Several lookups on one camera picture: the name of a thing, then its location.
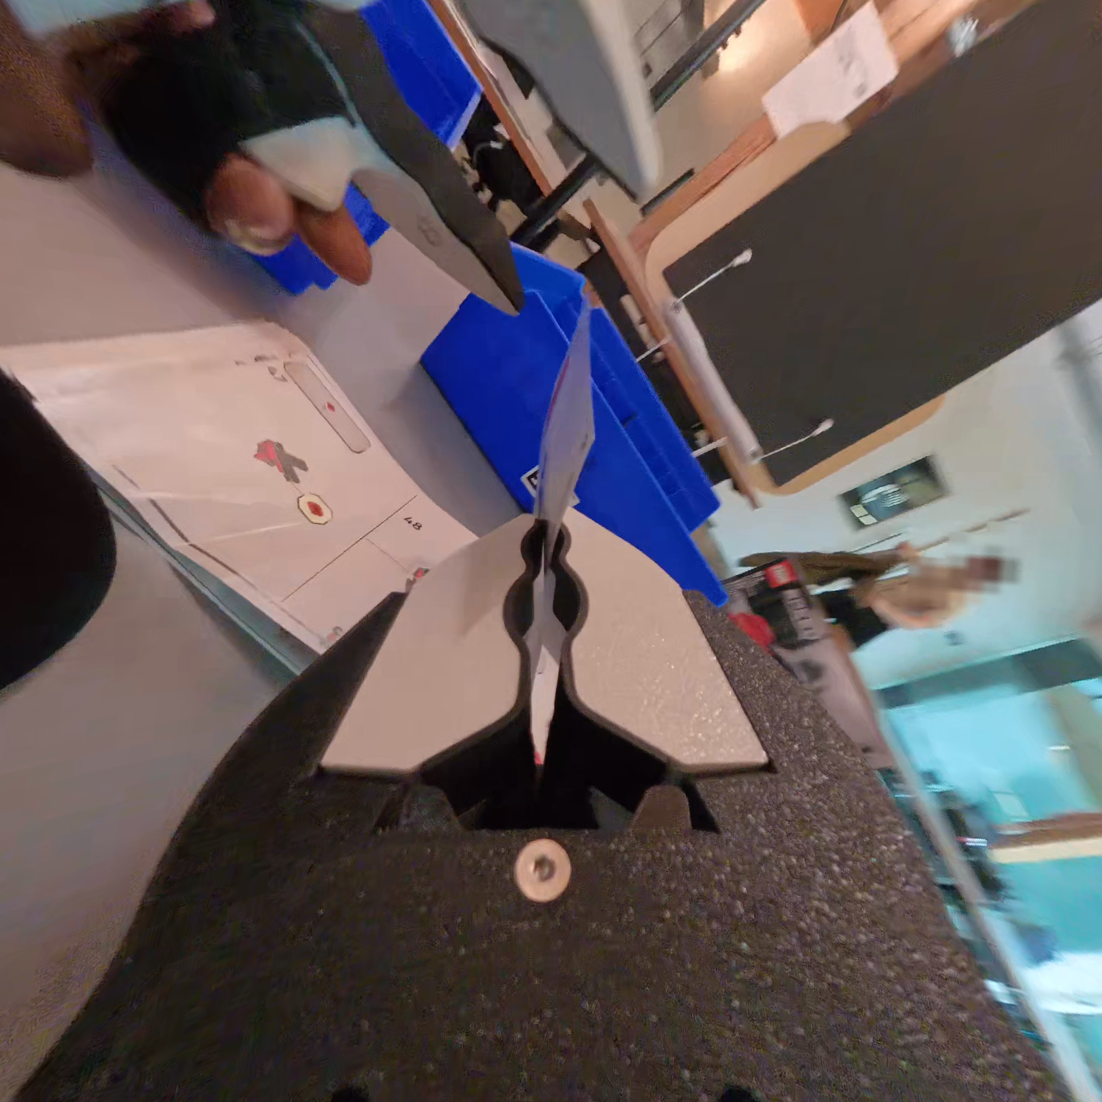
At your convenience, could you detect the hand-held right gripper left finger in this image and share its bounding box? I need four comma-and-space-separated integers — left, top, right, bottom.
319, 514, 547, 832

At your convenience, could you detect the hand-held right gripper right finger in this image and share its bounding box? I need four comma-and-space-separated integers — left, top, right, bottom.
542, 508, 771, 832

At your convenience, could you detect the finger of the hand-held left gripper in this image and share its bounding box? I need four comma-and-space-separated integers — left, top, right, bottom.
352, 101, 529, 317

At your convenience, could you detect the blue plastic storage bin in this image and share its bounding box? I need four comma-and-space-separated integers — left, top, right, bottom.
420, 243, 731, 606
249, 0, 485, 295

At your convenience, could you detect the lego instruction booklet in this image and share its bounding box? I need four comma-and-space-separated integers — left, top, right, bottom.
0, 302, 597, 762

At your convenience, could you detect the person's left hand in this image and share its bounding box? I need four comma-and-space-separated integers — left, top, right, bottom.
206, 155, 375, 287

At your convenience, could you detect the grey plastic panel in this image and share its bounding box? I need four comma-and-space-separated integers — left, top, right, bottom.
457, 0, 666, 203

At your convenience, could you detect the black dimpled cushion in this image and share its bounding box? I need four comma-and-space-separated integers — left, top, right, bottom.
0, 370, 119, 690

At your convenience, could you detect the white paper sheet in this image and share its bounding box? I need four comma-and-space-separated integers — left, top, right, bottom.
762, 4, 900, 139

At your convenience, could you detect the black board wooden rim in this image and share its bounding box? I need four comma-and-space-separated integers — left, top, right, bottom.
645, 0, 1102, 497

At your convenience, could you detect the dark wall sign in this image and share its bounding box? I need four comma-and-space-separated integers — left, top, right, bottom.
840, 456, 943, 529

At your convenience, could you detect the grey metal rail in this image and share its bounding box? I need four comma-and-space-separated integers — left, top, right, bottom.
659, 249, 836, 470

